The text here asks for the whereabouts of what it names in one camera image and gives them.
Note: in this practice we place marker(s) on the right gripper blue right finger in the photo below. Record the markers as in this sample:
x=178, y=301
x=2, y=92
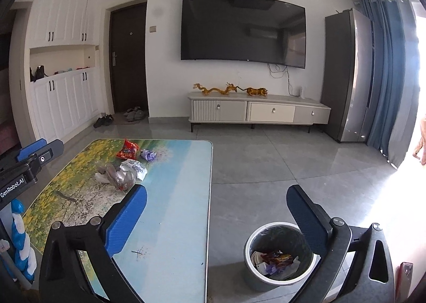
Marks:
x=370, y=277

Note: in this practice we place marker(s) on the golden dragon figurine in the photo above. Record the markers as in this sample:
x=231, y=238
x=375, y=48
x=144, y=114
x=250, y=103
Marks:
x=207, y=91

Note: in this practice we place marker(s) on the large black wall television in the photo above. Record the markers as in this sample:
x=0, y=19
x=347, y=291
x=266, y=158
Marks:
x=264, y=31

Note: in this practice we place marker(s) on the black shoes pair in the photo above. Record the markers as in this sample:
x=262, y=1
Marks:
x=103, y=121

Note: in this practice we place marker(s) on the grey tall refrigerator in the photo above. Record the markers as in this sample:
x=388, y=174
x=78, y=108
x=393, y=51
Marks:
x=347, y=78

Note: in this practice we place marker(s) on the white round trash bin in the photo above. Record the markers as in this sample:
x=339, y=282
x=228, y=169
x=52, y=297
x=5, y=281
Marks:
x=277, y=236

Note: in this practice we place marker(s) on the silver foil wrapper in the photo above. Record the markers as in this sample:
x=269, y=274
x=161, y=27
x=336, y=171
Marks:
x=136, y=167

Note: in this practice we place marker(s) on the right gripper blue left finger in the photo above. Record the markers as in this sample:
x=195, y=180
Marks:
x=62, y=275

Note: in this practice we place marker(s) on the purple wrapper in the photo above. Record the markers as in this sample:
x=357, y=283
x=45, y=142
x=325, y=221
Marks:
x=148, y=155

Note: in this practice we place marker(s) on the trash inside bin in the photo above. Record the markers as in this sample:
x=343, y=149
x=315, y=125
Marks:
x=275, y=265

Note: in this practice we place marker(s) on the clear plastic bag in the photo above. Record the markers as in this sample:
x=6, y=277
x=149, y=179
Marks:
x=107, y=173

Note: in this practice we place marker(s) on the grey slippers pair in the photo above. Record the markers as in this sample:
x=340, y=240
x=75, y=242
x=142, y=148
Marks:
x=135, y=114

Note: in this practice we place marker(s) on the white wall cupboard unit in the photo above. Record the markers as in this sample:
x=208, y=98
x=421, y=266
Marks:
x=62, y=35

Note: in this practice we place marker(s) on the red snack wrapper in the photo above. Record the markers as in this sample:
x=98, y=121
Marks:
x=129, y=150

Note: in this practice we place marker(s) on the dark brown entrance door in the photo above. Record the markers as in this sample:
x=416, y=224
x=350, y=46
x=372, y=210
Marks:
x=128, y=80

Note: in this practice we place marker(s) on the landscape print table mat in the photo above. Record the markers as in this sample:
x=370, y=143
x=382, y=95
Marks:
x=165, y=257

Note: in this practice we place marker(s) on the golden tiger figurine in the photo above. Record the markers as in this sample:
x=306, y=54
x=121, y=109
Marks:
x=254, y=91

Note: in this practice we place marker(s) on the white grey TV cabinet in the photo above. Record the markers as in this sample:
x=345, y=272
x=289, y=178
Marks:
x=239, y=108

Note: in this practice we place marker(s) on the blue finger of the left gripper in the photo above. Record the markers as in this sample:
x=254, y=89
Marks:
x=27, y=151

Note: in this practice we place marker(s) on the blue curtain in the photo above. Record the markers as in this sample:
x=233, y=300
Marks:
x=396, y=67

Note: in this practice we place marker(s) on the black handbag on shelf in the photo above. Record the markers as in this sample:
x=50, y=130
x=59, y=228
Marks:
x=39, y=73

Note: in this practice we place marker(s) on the white router on cabinet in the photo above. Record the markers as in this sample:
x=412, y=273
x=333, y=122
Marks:
x=302, y=93

